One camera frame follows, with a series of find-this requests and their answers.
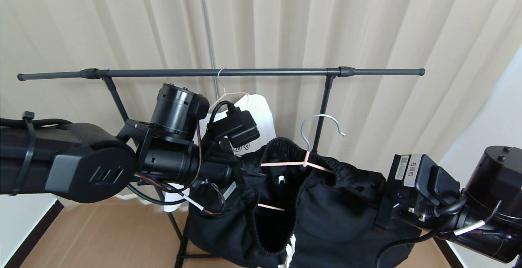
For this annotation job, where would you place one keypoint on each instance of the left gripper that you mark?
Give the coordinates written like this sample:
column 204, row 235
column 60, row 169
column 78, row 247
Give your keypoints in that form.
column 220, row 170

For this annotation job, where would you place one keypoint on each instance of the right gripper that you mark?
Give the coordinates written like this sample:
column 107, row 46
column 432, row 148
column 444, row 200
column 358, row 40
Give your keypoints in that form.
column 391, row 202

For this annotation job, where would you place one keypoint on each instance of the black garment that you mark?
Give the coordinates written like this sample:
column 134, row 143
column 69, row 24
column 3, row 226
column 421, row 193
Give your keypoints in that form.
column 338, row 219

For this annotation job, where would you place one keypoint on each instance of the pink clothes hanger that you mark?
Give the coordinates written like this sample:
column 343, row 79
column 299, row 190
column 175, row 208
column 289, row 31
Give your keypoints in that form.
column 228, row 94
column 285, row 164

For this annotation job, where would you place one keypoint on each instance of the white printed t-shirt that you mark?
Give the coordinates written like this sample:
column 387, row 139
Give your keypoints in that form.
column 263, row 117

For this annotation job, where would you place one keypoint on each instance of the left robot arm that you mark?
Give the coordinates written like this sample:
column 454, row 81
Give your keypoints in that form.
column 81, row 166

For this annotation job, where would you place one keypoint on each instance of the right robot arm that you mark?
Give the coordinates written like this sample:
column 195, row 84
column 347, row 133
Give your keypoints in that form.
column 493, row 182

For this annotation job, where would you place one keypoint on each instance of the black clothes rack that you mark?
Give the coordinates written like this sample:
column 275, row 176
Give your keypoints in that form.
column 163, row 73

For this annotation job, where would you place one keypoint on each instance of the silver curtain pull rod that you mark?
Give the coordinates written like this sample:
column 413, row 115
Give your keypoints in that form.
column 208, row 27

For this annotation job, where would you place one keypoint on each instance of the beige curtain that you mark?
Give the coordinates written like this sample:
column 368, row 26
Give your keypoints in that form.
column 387, row 19

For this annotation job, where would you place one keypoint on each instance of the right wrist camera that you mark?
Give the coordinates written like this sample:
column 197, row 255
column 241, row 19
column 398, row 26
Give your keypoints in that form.
column 436, row 182

